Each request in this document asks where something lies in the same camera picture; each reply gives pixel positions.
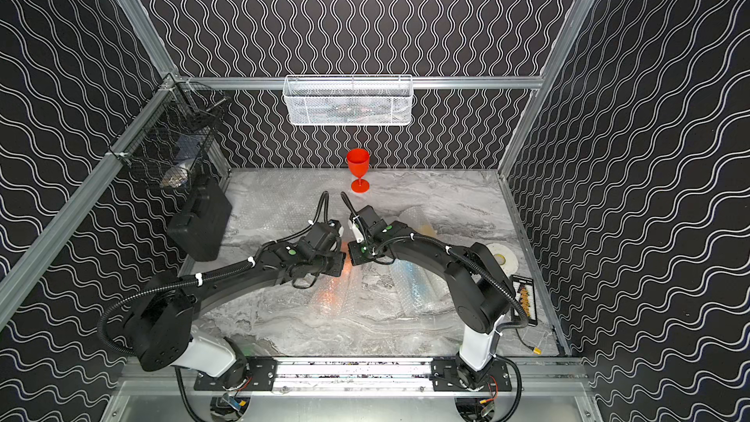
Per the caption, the aluminium frame corner post left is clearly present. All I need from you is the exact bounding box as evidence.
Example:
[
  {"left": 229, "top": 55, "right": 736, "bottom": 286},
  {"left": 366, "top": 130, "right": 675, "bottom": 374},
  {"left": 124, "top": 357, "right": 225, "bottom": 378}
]
[{"left": 115, "top": 0, "right": 179, "bottom": 77}]

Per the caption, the black battery charger box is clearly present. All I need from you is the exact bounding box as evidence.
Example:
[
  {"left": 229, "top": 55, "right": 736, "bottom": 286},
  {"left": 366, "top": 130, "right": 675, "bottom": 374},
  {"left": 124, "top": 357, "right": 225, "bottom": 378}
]
[{"left": 511, "top": 275, "right": 538, "bottom": 326}]

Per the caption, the white wire mesh basket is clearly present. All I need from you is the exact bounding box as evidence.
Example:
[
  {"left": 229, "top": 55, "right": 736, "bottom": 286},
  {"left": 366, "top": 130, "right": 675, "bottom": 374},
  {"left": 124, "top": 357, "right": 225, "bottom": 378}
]
[{"left": 282, "top": 74, "right": 415, "bottom": 126}]

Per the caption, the bubble wrapped yellow glass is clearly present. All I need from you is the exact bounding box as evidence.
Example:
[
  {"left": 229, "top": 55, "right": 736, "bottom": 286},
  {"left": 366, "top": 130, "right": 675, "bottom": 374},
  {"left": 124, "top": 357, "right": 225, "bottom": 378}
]
[{"left": 398, "top": 206, "right": 437, "bottom": 238}]

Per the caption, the red plastic wine glass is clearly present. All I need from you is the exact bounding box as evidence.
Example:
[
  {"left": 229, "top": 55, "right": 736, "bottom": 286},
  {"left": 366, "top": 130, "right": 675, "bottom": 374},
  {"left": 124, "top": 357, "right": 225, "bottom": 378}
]
[{"left": 346, "top": 148, "right": 370, "bottom": 193}]

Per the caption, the black wire mesh basket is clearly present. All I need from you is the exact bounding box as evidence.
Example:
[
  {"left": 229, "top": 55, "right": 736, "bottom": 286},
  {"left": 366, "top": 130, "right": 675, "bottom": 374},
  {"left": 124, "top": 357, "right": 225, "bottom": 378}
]
[{"left": 113, "top": 81, "right": 230, "bottom": 193}]

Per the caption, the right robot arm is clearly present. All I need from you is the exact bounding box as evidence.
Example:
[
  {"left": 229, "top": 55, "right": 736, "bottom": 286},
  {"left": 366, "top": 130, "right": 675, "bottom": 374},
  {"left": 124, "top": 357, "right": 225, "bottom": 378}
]
[{"left": 348, "top": 220, "right": 529, "bottom": 390}]

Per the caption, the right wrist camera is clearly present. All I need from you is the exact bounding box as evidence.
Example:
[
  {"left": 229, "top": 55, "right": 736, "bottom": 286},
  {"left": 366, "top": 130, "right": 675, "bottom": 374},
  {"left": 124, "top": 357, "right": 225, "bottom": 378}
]
[{"left": 349, "top": 205, "right": 388, "bottom": 243}]

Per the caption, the black speaker box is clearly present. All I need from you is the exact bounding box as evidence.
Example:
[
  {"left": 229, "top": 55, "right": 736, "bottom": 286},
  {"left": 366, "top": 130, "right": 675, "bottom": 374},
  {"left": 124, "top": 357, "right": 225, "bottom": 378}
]
[{"left": 167, "top": 175, "right": 232, "bottom": 262}]

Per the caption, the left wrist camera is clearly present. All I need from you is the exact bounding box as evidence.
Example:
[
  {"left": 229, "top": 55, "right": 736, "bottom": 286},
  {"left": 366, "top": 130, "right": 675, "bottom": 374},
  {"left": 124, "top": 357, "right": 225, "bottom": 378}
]
[{"left": 303, "top": 220, "right": 343, "bottom": 252}]

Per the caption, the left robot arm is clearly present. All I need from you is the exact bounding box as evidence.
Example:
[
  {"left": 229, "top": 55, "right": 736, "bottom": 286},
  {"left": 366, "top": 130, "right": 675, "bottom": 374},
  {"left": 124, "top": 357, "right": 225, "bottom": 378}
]
[{"left": 97, "top": 243, "right": 346, "bottom": 377}]

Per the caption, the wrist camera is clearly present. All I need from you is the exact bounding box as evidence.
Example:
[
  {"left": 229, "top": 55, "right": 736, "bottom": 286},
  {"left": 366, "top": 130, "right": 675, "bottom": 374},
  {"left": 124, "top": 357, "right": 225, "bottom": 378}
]
[
  {"left": 303, "top": 220, "right": 343, "bottom": 252},
  {"left": 349, "top": 205, "right": 388, "bottom": 243}
]

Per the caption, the bubble orange glass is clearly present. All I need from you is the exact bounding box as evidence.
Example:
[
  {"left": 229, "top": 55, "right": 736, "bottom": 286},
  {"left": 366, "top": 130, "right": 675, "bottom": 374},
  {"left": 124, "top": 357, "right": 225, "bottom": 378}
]
[{"left": 310, "top": 264, "right": 363, "bottom": 318}]

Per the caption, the white tape roll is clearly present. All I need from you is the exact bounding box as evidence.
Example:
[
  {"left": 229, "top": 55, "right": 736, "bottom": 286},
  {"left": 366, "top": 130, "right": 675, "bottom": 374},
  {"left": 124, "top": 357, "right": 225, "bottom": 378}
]
[{"left": 487, "top": 243, "right": 520, "bottom": 277}]

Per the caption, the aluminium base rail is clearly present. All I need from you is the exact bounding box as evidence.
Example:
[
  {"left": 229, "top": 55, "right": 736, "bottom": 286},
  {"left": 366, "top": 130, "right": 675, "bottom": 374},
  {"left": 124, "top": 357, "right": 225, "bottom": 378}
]
[{"left": 110, "top": 356, "right": 593, "bottom": 397}]

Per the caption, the bubble wrapped blue glass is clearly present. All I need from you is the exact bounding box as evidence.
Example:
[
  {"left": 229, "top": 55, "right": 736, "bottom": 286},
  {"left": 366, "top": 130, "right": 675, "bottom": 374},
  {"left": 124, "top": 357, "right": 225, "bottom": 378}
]
[{"left": 390, "top": 260, "right": 451, "bottom": 318}]

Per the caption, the charger cable with yellow plug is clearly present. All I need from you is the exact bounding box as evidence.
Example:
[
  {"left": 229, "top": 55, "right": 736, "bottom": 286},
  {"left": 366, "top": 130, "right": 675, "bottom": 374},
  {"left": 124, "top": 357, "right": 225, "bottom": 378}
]
[{"left": 514, "top": 323, "right": 555, "bottom": 356}]

